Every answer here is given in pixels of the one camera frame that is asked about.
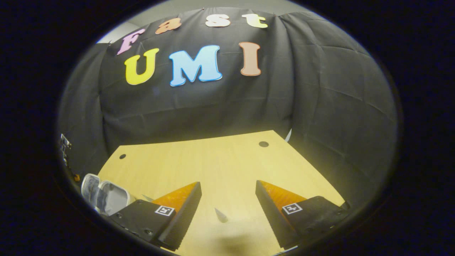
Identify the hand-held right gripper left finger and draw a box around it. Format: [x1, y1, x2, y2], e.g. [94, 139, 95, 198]
[108, 181, 202, 251]

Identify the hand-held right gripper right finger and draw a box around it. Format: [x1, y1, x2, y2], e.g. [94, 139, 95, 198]
[255, 180, 350, 250]

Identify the white hard-shell suitcase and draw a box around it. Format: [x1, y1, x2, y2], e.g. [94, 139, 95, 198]
[81, 173, 136, 217]

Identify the black backdrop cloth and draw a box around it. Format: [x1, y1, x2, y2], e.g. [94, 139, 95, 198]
[57, 7, 398, 214]

